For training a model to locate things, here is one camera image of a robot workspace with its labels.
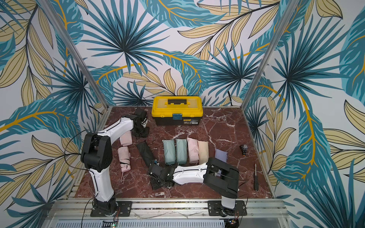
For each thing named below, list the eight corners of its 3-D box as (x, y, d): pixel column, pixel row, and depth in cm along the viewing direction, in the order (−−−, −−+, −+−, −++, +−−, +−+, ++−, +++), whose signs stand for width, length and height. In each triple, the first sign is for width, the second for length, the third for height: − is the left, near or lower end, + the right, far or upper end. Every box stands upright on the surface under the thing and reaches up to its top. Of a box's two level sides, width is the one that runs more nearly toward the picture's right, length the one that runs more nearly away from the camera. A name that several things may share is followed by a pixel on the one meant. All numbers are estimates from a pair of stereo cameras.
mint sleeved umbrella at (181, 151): (175, 164, 91) (175, 161, 88) (176, 141, 102) (176, 138, 98) (187, 164, 91) (187, 161, 88) (186, 141, 102) (186, 138, 98)
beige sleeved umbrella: (198, 164, 91) (199, 161, 88) (197, 143, 101) (198, 140, 97) (209, 164, 91) (210, 162, 88) (207, 143, 101) (207, 140, 98)
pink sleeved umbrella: (187, 163, 92) (188, 160, 88) (187, 140, 102) (187, 137, 99) (198, 163, 92) (199, 160, 88) (197, 140, 102) (197, 137, 99)
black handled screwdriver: (254, 190, 82) (256, 189, 81) (254, 165, 92) (255, 163, 90) (256, 190, 82) (258, 189, 80) (256, 165, 92) (257, 164, 90)
